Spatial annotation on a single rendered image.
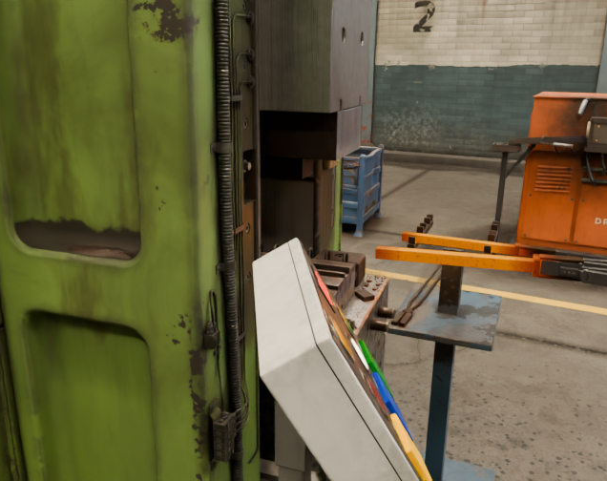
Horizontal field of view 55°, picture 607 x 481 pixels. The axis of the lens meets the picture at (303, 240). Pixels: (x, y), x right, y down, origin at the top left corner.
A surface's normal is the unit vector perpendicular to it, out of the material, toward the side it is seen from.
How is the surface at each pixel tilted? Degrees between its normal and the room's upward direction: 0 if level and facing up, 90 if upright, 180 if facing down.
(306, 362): 90
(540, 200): 90
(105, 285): 90
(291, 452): 90
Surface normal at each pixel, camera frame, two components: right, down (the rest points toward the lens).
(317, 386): 0.11, 0.29
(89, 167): -0.32, 0.25
